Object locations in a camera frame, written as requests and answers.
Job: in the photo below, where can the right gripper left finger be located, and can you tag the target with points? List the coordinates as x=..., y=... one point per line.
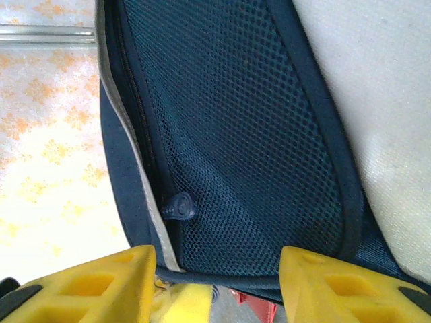
x=84, y=289

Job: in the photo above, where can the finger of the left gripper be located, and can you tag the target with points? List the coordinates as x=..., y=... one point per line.
x=183, y=303

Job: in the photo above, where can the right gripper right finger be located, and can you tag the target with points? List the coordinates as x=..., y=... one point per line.
x=343, y=289

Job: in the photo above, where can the red snap wallet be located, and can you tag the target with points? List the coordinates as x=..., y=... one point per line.
x=257, y=304

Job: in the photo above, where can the navy blue backpack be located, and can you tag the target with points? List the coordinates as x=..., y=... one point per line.
x=235, y=117

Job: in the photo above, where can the left aluminium corner post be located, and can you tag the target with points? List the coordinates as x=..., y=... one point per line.
x=43, y=33

